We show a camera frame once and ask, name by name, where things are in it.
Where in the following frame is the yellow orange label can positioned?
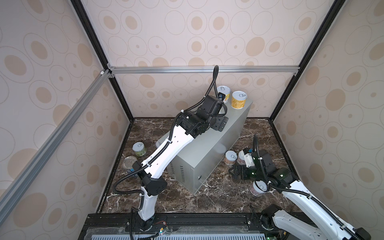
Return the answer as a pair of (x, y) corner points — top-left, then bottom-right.
(231, 91), (247, 110)

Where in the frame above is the yellow fruit label can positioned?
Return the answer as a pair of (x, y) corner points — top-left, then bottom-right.
(217, 86), (231, 103)

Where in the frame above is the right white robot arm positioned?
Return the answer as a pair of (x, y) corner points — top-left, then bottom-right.
(229, 135), (372, 240)

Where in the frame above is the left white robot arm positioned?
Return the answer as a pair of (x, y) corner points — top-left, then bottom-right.
(112, 66), (228, 223)

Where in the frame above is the pink label can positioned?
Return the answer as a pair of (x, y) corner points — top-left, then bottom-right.
(237, 150), (246, 165)

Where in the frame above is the orange white label can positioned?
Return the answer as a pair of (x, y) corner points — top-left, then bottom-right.
(224, 150), (238, 166)

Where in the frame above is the purple white label can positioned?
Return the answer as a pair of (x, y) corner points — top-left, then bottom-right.
(250, 181), (268, 197)

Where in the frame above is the grey metal cabinet box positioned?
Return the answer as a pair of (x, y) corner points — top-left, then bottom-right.
(167, 99), (253, 195)

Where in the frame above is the green label can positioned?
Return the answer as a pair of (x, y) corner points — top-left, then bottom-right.
(132, 142), (147, 157)

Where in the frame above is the blue label dark can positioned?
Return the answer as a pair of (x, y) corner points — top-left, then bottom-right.
(122, 156), (137, 172)

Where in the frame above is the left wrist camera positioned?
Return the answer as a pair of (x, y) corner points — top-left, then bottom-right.
(217, 93), (226, 102)

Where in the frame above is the silver horizontal back rail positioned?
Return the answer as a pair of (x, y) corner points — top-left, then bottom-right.
(110, 65), (300, 75)

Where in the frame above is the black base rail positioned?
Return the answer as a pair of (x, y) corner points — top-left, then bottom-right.
(78, 213), (296, 240)

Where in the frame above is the black corner frame post right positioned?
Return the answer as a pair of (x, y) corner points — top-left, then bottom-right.
(270, 0), (347, 123)

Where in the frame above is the black corner frame post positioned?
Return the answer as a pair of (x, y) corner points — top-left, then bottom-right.
(270, 0), (347, 123)
(70, 0), (135, 122)

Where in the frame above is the black corner frame post left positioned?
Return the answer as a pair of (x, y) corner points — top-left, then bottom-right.
(70, 0), (135, 122)

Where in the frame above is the silver left side rail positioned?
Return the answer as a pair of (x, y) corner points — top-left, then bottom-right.
(1, 69), (112, 225)

